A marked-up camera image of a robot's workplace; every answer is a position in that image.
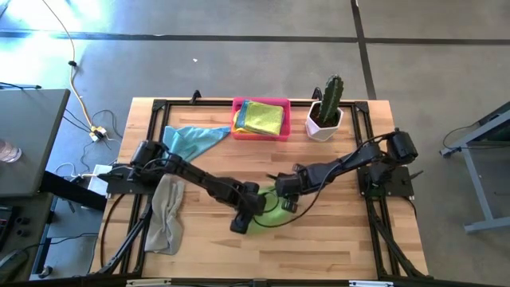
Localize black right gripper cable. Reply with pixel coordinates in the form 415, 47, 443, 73
249, 135, 395, 229

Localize white cable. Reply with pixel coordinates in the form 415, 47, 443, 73
53, 161, 99, 179

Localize clear drinking glass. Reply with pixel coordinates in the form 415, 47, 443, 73
0, 138, 23, 163

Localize black aluminium table frame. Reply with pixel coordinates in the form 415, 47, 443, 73
89, 97, 430, 280

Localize white power plug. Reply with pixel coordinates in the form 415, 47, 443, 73
88, 125, 109, 143

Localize dark grey side table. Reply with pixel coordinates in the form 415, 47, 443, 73
0, 88, 72, 199

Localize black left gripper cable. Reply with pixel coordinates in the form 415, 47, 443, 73
254, 191, 281, 214

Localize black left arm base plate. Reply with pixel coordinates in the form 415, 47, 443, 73
97, 165, 160, 196

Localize grey metal desk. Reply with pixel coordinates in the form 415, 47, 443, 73
439, 100, 510, 234

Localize grey microfiber towel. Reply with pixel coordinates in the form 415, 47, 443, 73
143, 173, 186, 256

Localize lime microfiber towel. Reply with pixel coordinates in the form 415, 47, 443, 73
241, 100, 285, 136

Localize black controller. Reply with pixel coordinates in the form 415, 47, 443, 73
0, 205, 32, 250

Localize black desk cable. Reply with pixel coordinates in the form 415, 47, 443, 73
439, 125, 510, 168

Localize pink plastic bin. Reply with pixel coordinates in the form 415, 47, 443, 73
229, 96, 292, 143

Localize white box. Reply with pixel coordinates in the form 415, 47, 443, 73
86, 163, 112, 197

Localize silver metal bracket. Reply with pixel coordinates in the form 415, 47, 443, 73
348, 280, 394, 287
126, 278, 172, 287

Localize white faceted plant pot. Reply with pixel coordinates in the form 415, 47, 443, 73
304, 100, 344, 144

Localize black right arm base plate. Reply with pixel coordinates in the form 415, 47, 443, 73
356, 165, 415, 199

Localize green microfiber towel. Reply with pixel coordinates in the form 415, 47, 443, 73
245, 185, 298, 236

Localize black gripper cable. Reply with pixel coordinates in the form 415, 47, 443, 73
254, 191, 281, 214
249, 135, 395, 229

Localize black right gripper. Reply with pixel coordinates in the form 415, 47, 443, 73
265, 171, 306, 200

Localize black floor cable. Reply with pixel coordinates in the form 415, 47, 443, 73
61, 108, 123, 140

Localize black bar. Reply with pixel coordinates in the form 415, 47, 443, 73
39, 170, 108, 212

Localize dark curved cable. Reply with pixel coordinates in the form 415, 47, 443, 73
98, 193, 125, 269

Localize green cactus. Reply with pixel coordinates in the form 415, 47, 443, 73
317, 74, 345, 125

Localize yellow floor cable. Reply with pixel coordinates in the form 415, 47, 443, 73
41, 0, 105, 139

